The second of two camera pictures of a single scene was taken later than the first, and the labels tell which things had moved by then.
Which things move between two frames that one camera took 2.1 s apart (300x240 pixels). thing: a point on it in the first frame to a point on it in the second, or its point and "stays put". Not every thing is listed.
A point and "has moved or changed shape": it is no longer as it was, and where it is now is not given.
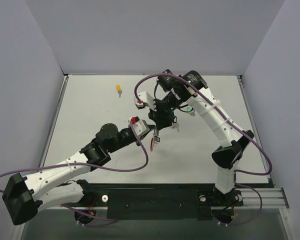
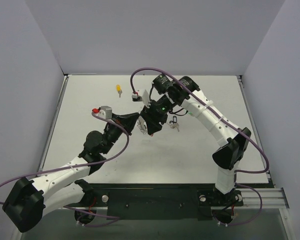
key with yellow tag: x=118 y=89 stays put
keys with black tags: x=174 y=124 stays put
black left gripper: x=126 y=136 to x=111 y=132
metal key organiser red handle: x=153 y=140 has moved or changed shape
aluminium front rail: x=271 y=198 stays put
